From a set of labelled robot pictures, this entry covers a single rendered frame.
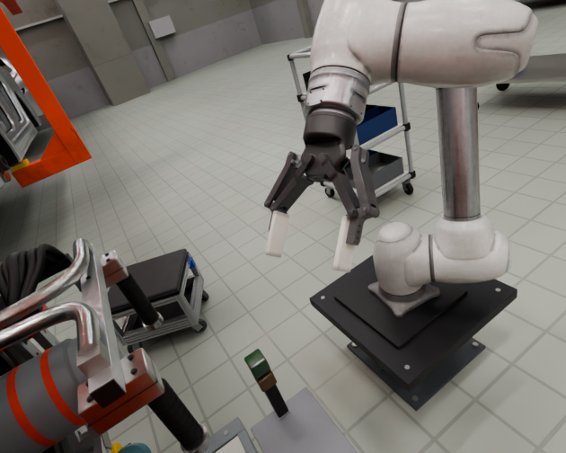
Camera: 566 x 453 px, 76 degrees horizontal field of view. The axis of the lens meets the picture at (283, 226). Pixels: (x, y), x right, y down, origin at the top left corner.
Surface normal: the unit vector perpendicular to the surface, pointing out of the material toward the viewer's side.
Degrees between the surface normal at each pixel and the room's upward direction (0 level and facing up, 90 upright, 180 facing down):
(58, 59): 90
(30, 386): 34
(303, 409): 0
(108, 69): 90
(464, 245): 71
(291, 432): 0
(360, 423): 0
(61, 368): 26
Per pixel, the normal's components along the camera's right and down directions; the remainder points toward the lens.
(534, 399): -0.29, -0.81
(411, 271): -0.26, 0.55
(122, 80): 0.50, 0.33
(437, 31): -0.36, 0.18
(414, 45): -0.48, 0.42
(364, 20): -0.24, -0.08
